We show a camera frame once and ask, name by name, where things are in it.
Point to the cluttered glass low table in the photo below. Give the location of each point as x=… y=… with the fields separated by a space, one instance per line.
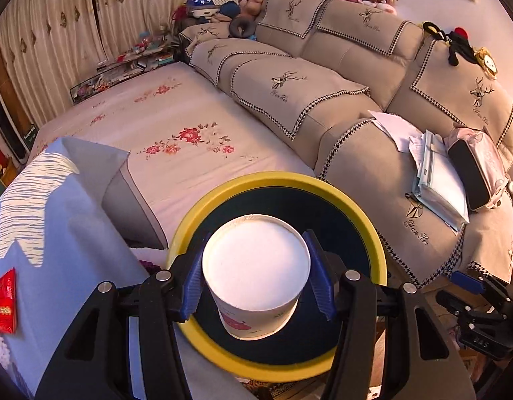
x=126 y=69

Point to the white paper cup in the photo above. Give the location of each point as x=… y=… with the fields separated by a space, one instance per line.
x=256 y=267

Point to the blue patterned tablecloth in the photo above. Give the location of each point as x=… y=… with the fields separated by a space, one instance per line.
x=69 y=222

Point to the yellow rimmed dark trash bin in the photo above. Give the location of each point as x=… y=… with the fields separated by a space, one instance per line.
x=305 y=347

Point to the cream curtains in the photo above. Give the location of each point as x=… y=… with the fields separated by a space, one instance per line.
x=48 y=46

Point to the beige sofa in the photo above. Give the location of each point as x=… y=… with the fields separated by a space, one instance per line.
x=318 y=72

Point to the black tower fan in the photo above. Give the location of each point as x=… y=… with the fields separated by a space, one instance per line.
x=12 y=137

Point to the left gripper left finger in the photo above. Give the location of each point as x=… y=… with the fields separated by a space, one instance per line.
x=92 y=360

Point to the white papers on sofa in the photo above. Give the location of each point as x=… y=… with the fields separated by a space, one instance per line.
x=437 y=185

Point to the grey neck pillow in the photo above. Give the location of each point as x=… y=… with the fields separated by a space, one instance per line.
x=242 y=28

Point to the black plush toy on sofa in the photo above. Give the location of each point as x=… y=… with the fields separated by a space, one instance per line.
x=458 y=43

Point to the red snack packet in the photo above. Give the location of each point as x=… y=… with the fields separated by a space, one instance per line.
x=8 y=302

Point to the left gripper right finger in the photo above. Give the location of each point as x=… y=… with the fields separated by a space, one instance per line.
x=421 y=361

